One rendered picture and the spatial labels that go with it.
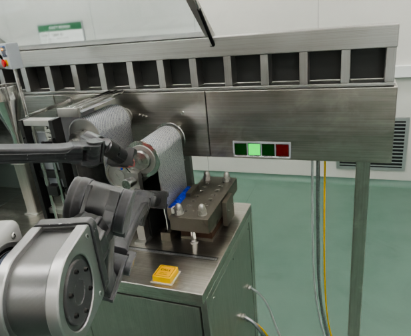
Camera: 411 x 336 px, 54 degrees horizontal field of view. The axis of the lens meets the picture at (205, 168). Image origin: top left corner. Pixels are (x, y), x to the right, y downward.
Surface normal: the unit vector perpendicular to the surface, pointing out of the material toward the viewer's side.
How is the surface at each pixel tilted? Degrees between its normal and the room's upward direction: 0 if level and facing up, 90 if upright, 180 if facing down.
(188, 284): 0
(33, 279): 35
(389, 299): 0
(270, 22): 90
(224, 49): 90
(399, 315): 0
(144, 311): 90
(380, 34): 90
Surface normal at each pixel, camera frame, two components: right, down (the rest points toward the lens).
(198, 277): -0.09, -0.93
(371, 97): -0.34, 0.38
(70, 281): 0.99, -0.07
